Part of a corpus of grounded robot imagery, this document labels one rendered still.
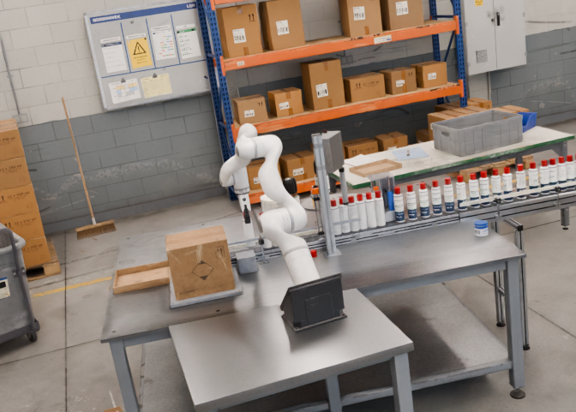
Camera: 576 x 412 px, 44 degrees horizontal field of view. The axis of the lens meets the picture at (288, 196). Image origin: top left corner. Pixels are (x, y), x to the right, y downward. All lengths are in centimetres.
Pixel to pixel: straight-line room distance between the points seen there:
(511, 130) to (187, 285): 322
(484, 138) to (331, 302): 293
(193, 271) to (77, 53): 481
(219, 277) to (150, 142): 474
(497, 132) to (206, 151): 370
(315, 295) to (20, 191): 412
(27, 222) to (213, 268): 349
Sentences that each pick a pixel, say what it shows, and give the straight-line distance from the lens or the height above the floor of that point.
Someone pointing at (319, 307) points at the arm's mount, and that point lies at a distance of 315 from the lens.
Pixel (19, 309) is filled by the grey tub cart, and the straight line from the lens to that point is 555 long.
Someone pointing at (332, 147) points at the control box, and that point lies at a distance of 377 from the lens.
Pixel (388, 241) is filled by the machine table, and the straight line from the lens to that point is 402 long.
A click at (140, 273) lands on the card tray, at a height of 83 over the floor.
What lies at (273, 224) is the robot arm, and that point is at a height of 124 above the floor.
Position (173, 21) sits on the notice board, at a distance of 800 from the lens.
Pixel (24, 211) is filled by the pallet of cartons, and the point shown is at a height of 66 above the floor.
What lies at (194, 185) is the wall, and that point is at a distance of 837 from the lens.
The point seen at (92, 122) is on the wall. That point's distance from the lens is 813.
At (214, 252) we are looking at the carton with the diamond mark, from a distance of 355.
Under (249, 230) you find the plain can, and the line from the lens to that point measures 395.
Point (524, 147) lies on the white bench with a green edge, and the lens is 588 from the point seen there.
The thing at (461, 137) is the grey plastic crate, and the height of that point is 96.
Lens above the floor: 228
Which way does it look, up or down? 17 degrees down
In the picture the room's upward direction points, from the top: 8 degrees counter-clockwise
